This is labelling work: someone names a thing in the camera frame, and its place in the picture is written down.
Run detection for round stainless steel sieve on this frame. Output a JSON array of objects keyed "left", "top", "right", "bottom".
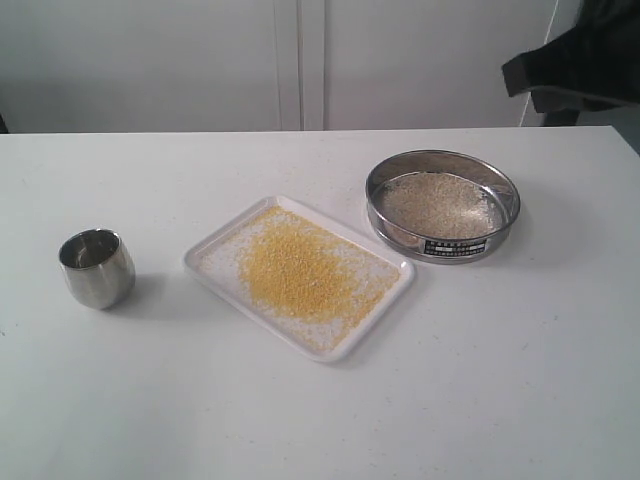
[{"left": 365, "top": 150, "right": 521, "bottom": 264}]

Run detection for stainless steel cup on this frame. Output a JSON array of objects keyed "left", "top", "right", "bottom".
[{"left": 58, "top": 228, "right": 136, "bottom": 310}]

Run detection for yellow and white grain mix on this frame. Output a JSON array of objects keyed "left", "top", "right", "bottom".
[{"left": 375, "top": 172, "right": 500, "bottom": 240}]

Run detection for white square plastic tray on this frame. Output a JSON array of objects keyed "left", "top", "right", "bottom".
[{"left": 182, "top": 194, "right": 417, "bottom": 365}]

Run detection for yellow millet grains on tray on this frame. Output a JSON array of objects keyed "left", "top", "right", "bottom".
[{"left": 199, "top": 204, "right": 403, "bottom": 351}]

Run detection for white cabinet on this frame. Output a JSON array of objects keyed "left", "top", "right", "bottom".
[{"left": 1, "top": 1, "right": 580, "bottom": 133}]

